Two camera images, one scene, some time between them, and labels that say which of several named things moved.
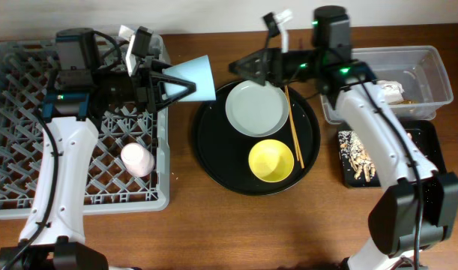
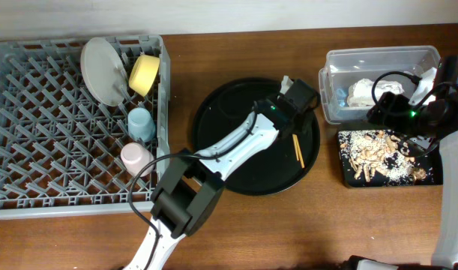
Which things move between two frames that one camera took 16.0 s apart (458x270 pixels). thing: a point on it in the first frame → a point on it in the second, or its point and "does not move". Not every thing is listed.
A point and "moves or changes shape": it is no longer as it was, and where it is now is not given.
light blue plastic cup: (198, 71) → (141, 124)
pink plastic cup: (138, 160) does not move
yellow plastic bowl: (270, 160) moves or changes shape
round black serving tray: (222, 151) does not move
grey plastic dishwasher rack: (18, 73) does not move
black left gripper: (146, 80) → (309, 109)
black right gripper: (273, 62) → (386, 110)
